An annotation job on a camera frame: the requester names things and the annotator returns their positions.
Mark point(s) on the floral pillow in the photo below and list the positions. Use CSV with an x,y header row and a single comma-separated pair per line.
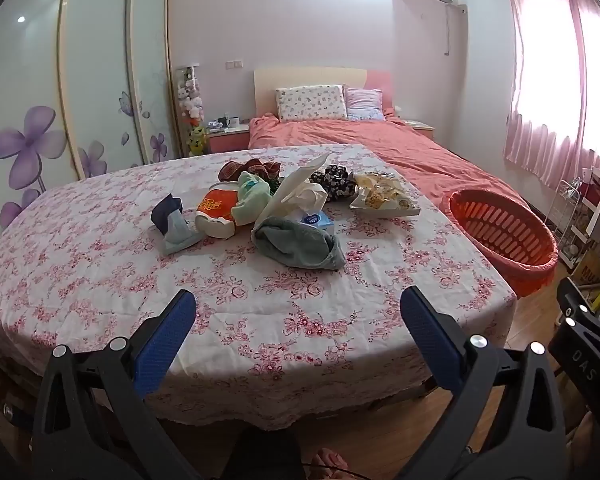
x,y
310,102

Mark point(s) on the cream and pink headboard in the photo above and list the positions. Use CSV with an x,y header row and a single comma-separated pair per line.
x,y
305,77

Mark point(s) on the yellow plush toy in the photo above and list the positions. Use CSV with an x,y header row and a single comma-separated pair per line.
x,y
197,142

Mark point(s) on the pink curtain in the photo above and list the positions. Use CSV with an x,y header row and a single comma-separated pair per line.
x,y
545,135

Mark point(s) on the salmon duvet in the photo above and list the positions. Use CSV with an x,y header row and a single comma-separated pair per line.
x,y
380,145

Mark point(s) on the blue tissue pack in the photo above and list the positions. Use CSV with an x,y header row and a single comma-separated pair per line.
x,y
312,220

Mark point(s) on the teal towel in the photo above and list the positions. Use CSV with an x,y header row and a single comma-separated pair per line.
x,y
292,246

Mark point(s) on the orange and white packet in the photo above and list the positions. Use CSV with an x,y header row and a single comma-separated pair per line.
x,y
215,210

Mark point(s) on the dark mug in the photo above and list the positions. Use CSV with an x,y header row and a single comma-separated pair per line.
x,y
222,122

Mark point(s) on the floral tablecloth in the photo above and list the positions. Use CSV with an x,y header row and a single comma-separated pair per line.
x,y
280,290

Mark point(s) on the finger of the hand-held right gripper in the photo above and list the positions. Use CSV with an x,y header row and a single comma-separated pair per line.
x,y
575,305

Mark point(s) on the navy and blue cloth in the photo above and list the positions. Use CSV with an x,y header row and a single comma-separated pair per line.
x,y
174,230

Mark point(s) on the wardrobe with flower doors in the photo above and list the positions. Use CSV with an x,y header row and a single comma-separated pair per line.
x,y
95,60

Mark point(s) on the white mug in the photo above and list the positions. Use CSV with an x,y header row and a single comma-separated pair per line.
x,y
233,122

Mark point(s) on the white plastic wrapper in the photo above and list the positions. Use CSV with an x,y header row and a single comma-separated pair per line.
x,y
285,194

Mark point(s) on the light green cloth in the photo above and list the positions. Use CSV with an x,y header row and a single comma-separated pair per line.
x,y
250,201

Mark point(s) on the pink nightstand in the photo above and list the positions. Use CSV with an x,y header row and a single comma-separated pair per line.
x,y
227,142

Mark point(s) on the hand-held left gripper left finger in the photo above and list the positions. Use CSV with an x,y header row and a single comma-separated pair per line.
x,y
166,337

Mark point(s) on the person's foot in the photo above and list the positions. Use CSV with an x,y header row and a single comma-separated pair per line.
x,y
330,462

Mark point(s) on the wooden nightstand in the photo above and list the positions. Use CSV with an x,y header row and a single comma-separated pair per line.
x,y
422,130

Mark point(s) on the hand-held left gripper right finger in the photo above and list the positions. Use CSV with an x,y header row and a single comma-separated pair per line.
x,y
429,332

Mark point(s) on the cardboard box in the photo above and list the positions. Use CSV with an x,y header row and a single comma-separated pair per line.
x,y
592,267

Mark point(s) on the clear tube of plush toys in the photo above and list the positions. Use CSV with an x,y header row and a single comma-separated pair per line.
x,y
190,100

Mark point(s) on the black floral cloth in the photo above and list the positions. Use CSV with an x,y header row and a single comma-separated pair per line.
x,y
337,180

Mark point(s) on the pink striped pillow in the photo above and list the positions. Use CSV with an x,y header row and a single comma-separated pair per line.
x,y
365,105

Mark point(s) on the brown plaid cloth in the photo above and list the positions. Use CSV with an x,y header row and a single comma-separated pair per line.
x,y
235,170

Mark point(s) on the orange plastic laundry basket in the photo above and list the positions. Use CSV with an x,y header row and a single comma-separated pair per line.
x,y
505,230

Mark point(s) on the person's right forearm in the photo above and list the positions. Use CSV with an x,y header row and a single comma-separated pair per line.
x,y
597,447

